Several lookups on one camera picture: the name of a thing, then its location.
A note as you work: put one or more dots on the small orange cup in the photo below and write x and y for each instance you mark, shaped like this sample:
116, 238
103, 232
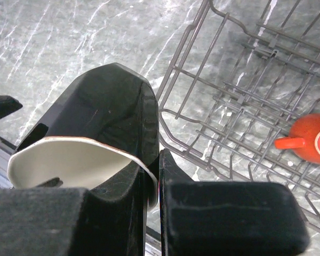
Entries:
303, 138

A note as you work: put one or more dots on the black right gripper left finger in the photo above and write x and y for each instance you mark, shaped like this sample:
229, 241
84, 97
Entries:
113, 105

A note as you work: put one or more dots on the grey wire dish rack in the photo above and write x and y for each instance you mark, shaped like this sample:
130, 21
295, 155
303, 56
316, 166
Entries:
242, 74

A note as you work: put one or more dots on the black mug white inside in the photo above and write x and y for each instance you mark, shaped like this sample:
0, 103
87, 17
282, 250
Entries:
77, 161

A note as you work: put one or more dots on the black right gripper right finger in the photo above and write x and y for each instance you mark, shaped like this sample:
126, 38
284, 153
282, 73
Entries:
226, 218

